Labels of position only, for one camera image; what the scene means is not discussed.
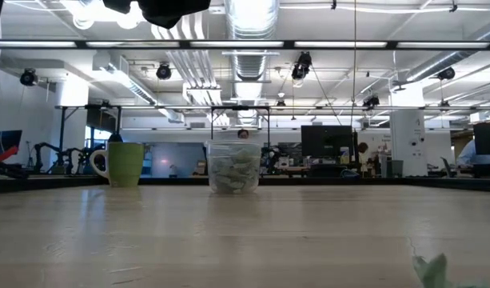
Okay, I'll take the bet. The green white stevia packet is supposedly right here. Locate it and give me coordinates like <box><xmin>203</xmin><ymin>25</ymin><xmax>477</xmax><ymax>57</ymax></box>
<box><xmin>411</xmin><ymin>252</ymin><xmax>490</xmax><ymax>288</ymax></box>

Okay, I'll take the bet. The clear plastic cup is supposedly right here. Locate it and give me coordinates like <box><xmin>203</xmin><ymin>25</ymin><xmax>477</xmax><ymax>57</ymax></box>
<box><xmin>204</xmin><ymin>138</ymin><xmax>262</xmax><ymax>196</ymax></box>

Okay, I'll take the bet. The black computer monitor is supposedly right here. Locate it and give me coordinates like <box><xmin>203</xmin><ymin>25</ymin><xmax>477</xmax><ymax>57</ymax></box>
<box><xmin>301</xmin><ymin>124</ymin><xmax>360</xmax><ymax>160</ymax></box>

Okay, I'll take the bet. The green ceramic mug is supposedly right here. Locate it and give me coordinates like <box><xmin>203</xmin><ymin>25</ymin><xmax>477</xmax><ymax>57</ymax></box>
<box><xmin>88</xmin><ymin>142</ymin><xmax>145</xmax><ymax>188</ymax></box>

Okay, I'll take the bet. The white building column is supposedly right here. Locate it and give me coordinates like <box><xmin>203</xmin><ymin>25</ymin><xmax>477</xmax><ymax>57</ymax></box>
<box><xmin>389</xmin><ymin>108</ymin><xmax>428</xmax><ymax>178</ymax></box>

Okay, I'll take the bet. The grey office chair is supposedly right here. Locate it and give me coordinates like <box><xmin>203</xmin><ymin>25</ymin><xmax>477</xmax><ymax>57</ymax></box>
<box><xmin>440</xmin><ymin>156</ymin><xmax>456</xmax><ymax>178</ymax></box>

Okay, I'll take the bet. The black monitor back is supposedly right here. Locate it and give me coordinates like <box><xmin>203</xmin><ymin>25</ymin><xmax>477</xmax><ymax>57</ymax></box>
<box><xmin>472</xmin><ymin>122</ymin><xmax>490</xmax><ymax>157</ymax></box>

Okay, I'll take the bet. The silver ventilation duct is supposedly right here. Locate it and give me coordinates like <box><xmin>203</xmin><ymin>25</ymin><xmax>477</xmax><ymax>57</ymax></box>
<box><xmin>223</xmin><ymin>0</ymin><xmax>281</xmax><ymax>81</ymax></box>

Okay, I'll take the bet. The thin hanging cable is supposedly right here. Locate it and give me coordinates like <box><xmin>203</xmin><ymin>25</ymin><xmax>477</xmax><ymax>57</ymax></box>
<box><xmin>350</xmin><ymin>0</ymin><xmax>358</xmax><ymax>127</ymax></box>

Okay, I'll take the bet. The black background workstation frame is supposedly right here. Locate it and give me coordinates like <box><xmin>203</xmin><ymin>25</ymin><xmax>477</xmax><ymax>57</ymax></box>
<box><xmin>54</xmin><ymin>103</ymin><xmax>122</xmax><ymax>174</ymax></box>

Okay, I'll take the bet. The black metal table frame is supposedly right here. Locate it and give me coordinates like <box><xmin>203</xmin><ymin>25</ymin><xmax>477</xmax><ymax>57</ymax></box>
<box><xmin>0</xmin><ymin>174</ymin><xmax>490</xmax><ymax>194</ymax></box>

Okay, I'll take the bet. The dark wall screen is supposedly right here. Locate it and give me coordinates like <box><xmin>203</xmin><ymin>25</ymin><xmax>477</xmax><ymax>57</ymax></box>
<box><xmin>0</xmin><ymin>129</ymin><xmax>24</xmax><ymax>158</ymax></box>

